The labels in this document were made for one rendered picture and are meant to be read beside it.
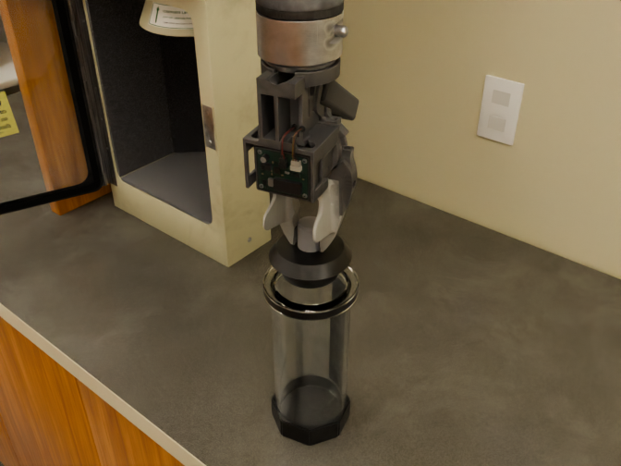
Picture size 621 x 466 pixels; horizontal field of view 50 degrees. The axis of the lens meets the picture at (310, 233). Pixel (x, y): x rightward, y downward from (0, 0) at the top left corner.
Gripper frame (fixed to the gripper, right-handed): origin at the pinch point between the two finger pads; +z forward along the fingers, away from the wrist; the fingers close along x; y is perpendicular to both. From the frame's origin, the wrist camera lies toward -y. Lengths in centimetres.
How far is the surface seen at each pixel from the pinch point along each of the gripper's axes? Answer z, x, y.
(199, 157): 21, -44, -44
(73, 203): 28, -63, -28
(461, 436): 28.9, 19.2, -4.3
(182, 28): -10.0, -33.8, -28.8
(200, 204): 21.2, -34.2, -28.9
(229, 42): -9.4, -24.8, -27.2
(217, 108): -0.4, -25.7, -24.0
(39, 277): 29, -54, -8
